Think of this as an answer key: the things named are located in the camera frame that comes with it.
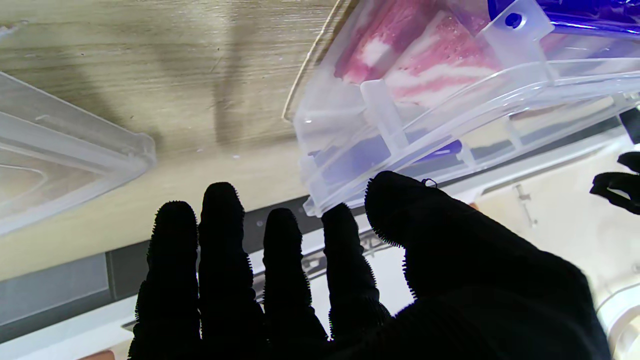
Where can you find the clear container with blue clips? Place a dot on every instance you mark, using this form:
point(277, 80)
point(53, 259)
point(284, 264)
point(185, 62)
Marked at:
point(380, 115)

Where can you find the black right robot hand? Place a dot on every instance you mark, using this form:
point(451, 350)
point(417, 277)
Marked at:
point(475, 300)

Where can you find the raw bacon slice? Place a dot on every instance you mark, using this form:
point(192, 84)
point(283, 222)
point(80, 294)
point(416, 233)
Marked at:
point(440, 65)
point(380, 40)

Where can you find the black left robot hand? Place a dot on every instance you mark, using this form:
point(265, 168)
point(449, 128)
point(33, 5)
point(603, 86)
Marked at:
point(617, 187)

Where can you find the clear lid with blue label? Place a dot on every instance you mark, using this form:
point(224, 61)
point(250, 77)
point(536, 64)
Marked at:
point(60, 165)

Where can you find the printed kitchen backdrop cloth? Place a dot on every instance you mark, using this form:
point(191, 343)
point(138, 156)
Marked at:
point(550, 225)

